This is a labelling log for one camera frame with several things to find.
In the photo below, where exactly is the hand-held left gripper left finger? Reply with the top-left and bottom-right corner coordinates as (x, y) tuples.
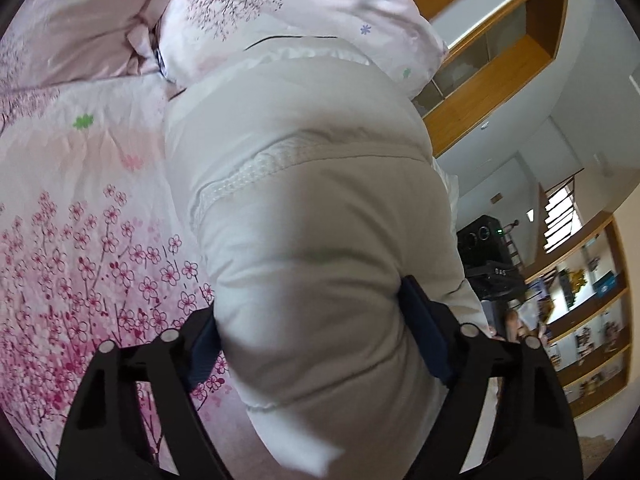
(55, 306), (232, 480)

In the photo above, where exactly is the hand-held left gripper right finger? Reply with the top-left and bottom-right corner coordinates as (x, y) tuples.
(403, 276), (585, 480)

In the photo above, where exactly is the black speaker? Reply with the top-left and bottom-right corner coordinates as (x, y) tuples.
(456, 214), (502, 267)

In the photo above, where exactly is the wooden bookshelf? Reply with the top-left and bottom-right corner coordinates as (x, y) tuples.
(522, 212), (633, 418)

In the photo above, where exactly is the pink floral bed sheet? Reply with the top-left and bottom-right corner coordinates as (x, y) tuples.
(0, 72), (261, 480)

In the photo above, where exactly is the white floral pillow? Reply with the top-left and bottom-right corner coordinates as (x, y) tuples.
(157, 0), (451, 102)

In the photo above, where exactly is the pink pillow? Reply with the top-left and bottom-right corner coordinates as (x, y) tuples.
(0, 0), (193, 93)

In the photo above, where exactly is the wooden wall cabinet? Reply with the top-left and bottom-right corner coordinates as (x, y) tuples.
(400, 0), (571, 158)

